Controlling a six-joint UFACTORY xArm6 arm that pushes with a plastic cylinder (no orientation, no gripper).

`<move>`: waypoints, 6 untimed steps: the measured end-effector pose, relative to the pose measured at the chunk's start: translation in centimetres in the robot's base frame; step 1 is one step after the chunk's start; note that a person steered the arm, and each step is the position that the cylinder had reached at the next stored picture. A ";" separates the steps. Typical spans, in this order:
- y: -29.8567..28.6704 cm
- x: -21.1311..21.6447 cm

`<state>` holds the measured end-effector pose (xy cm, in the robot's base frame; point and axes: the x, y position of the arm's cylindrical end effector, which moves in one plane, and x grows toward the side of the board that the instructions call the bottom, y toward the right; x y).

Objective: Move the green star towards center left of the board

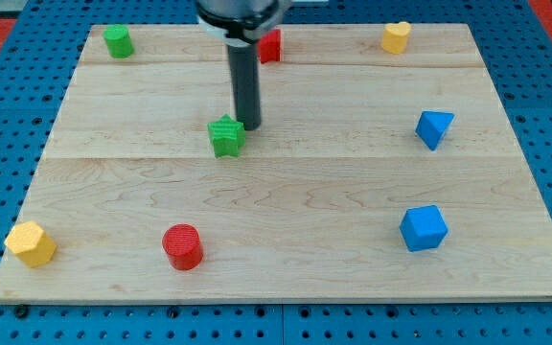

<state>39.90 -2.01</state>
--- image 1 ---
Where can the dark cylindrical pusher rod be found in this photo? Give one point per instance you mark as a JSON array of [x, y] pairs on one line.
[[243, 66]]

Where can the green star block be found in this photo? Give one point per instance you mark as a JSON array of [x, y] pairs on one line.
[[227, 136]]

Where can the light wooden board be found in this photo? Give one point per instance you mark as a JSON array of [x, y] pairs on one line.
[[310, 211]]

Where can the red block behind rod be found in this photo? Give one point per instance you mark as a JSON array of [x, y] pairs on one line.
[[270, 47]]

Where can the green cylinder block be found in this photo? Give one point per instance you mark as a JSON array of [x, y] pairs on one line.
[[118, 41]]

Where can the yellow heart block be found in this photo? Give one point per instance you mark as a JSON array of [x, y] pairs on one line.
[[395, 37]]

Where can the red cylinder block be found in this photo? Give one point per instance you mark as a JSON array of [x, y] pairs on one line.
[[183, 246]]

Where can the blue triangular prism block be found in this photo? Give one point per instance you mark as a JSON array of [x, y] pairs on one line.
[[433, 126]]

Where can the blue cube block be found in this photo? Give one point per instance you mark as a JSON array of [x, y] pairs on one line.
[[423, 228]]

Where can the yellow hexagon block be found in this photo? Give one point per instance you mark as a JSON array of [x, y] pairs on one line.
[[30, 244]]

